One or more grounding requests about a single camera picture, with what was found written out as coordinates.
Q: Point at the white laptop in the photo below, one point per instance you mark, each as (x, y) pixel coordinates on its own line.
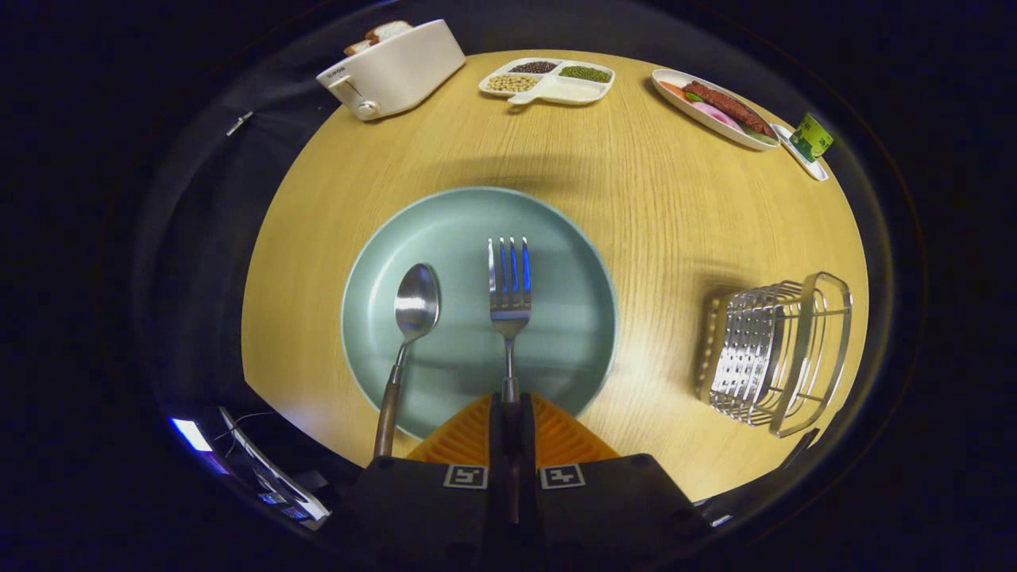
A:
(270, 477)

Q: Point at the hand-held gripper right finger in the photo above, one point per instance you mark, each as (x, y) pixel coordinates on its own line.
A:
(526, 445)

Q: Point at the pile of green beans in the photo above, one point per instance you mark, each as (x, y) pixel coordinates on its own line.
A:
(585, 74)

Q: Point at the pile of dark beans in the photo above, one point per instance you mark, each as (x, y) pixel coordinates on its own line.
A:
(534, 67)

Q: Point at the small white square tray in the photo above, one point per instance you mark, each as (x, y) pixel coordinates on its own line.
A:
(810, 168)

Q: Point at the pink round slice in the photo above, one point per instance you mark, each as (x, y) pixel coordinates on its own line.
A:
(717, 117)

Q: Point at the white divided dish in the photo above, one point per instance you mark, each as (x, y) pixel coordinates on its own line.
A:
(568, 91)

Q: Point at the green label bottle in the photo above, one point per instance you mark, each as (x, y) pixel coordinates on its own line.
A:
(810, 139)

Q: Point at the white oval plate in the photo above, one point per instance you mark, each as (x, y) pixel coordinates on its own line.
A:
(661, 76)

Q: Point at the small bread slice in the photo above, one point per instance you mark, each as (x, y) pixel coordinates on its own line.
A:
(357, 47)

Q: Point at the orange carrot piece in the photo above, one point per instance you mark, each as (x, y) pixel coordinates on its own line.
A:
(674, 89)

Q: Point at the silver cloth clip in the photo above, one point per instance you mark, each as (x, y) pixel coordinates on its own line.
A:
(239, 123)

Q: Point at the brown grilled meat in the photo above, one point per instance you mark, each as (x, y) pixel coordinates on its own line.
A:
(727, 103)

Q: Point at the pile of yellow soybeans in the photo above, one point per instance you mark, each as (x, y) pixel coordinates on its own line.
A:
(512, 83)

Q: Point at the teal round plate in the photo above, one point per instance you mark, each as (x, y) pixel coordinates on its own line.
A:
(469, 238)

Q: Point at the green lettuce leaf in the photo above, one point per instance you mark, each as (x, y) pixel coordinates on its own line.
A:
(693, 96)

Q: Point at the large bread slice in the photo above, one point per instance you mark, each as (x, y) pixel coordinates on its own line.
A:
(389, 31)

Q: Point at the white toaster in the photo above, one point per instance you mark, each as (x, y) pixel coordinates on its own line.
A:
(405, 67)

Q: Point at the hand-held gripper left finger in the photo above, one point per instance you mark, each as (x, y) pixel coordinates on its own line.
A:
(497, 445)

